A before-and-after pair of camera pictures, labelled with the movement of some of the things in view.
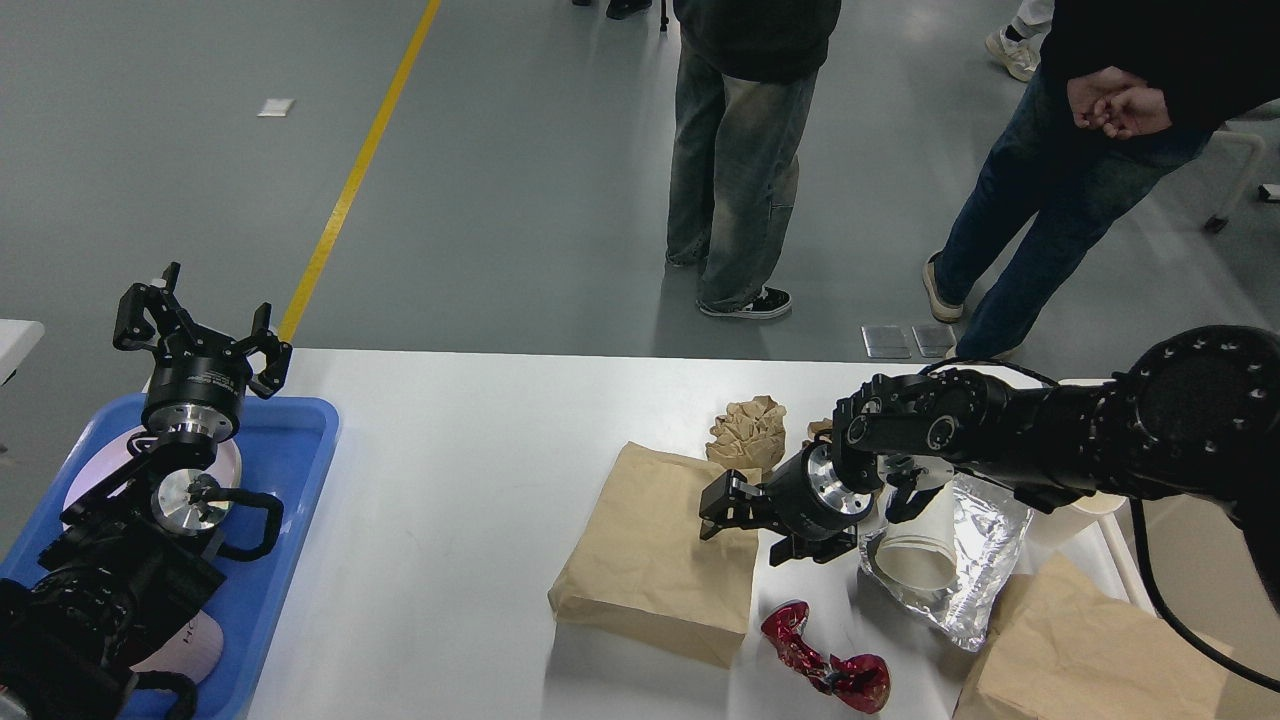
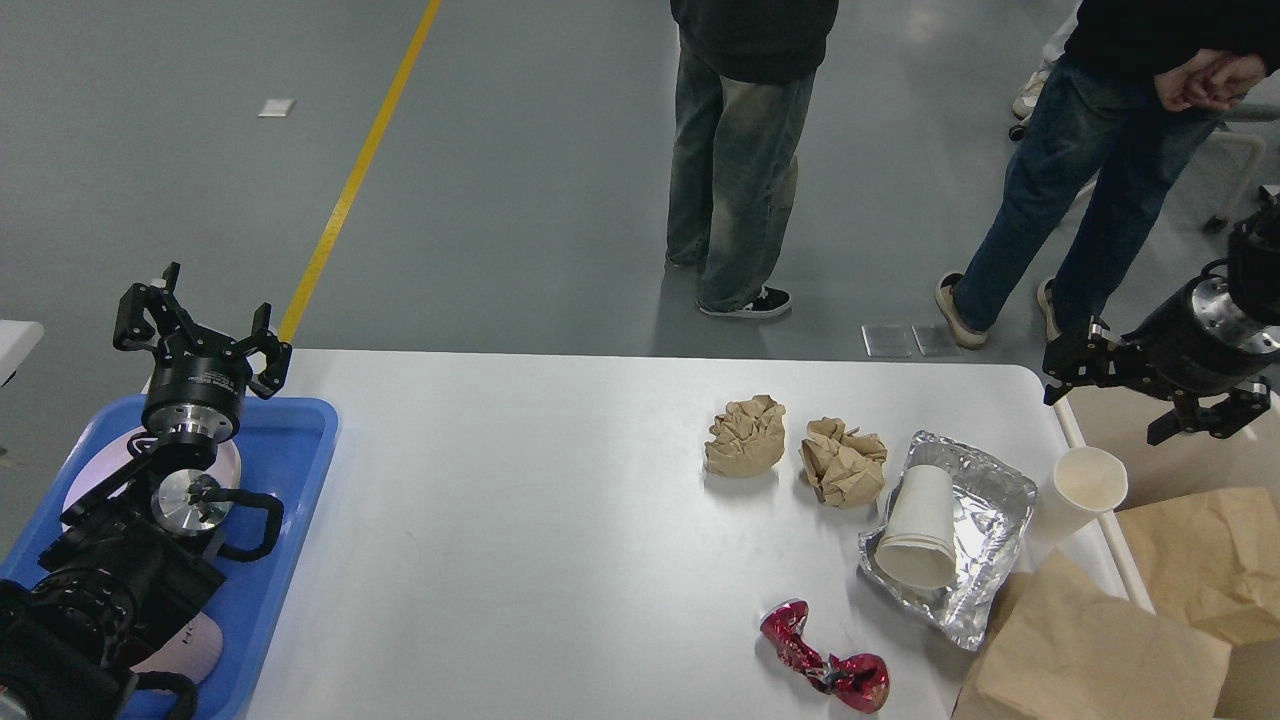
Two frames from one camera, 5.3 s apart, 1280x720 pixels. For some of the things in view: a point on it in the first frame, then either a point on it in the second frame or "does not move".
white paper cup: [1113, 509] → [1087, 481]
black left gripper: [198, 380] does not move
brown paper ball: [750, 435] does not move
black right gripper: [806, 500] → [1197, 344]
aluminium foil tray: [990, 528] does not move
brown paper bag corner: [1068, 646] does not move
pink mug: [194, 652] does not move
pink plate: [118, 451] does not move
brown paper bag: [641, 567] → [1211, 560]
